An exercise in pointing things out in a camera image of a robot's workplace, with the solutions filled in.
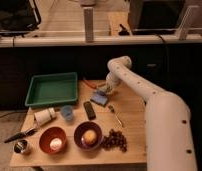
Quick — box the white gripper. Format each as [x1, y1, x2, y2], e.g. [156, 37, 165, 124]
[100, 72, 121, 95]

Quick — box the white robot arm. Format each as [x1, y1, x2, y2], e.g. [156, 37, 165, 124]
[106, 56, 198, 171]

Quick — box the blue plastic cup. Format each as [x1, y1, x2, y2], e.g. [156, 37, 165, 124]
[60, 105, 74, 121]

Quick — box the small metal cup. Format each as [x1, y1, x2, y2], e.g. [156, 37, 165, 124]
[13, 140, 31, 155]

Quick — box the metal spoon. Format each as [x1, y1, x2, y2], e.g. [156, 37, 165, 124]
[107, 105, 124, 127]

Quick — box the black remote control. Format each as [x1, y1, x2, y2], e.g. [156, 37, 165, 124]
[83, 101, 96, 120]

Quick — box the purple bowl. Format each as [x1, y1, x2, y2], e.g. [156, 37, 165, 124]
[74, 121, 103, 151]

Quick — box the orange fruit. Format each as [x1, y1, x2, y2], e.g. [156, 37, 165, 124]
[83, 130, 97, 145]

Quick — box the bunch of dark grapes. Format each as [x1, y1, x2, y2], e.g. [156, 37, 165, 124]
[101, 129, 127, 152]

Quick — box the green plastic tray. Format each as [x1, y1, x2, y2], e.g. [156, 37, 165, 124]
[25, 72, 78, 108]

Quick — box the white cylindrical mug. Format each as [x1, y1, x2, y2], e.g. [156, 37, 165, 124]
[34, 108, 56, 126]

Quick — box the white egg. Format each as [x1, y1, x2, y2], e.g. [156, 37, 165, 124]
[50, 138, 62, 150]

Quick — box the red bowl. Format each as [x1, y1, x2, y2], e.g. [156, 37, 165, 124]
[39, 127, 66, 155]

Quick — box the black monitor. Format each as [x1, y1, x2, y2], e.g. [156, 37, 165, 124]
[128, 0, 185, 35]

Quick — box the black chair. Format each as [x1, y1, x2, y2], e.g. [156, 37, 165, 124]
[0, 0, 41, 37]

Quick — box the white vertical post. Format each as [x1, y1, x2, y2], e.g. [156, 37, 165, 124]
[83, 7, 94, 43]

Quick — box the black handled knife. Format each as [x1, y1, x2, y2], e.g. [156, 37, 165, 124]
[4, 127, 38, 143]

